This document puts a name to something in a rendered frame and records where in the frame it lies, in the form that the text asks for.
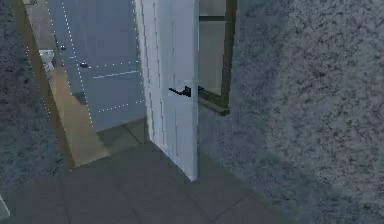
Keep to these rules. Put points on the white room door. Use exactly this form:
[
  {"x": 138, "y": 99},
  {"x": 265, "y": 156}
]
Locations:
[{"x": 173, "y": 60}]

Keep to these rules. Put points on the pale grey furniture corner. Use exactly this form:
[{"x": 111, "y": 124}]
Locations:
[{"x": 3, "y": 208}]

